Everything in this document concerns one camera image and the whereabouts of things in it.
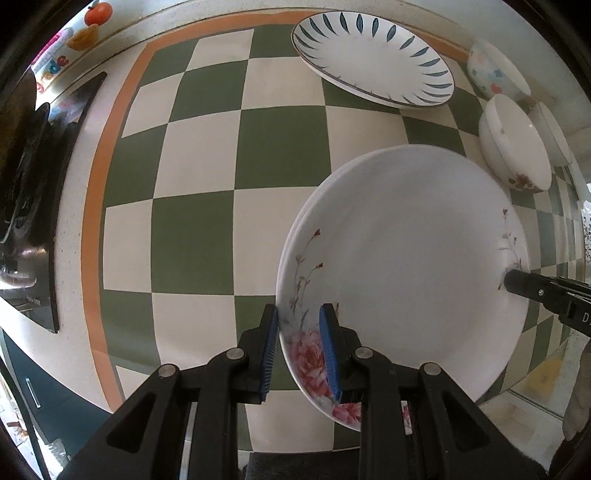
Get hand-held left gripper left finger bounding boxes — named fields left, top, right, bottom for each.
left=58, top=304, right=280, bottom=480

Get yellow bowl wall sticker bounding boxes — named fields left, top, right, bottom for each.
left=66, top=24, right=100, bottom=51

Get green white checkered tablecloth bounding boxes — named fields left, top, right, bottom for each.
left=81, top=11, right=587, bottom=453

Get colourful letter wall stickers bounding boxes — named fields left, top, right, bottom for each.
left=30, top=28, right=75, bottom=93

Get white pastel-flower bowl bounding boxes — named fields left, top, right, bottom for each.
left=466, top=38, right=533, bottom=101

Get orange fruit wall sticker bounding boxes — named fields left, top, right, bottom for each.
left=84, top=1, right=114, bottom=26

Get blue kitchen cabinet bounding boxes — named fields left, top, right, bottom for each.
left=0, top=328, right=116, bottom=480

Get white red-flower bowl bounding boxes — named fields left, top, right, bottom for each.
left=478, top=95, right=553, bottom=192

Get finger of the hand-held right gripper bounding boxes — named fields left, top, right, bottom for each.
left=503, top=270, right=562, bottom=315

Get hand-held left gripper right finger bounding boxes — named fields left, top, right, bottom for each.
left=318, top=302, right=546, bottom=480

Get white blue-leaf pattern plate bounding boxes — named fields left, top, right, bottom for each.
left=291, top=10, right=456, bottom=110

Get black glass gas stove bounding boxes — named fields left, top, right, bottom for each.
left=28, top=71, right=108, bottom=334

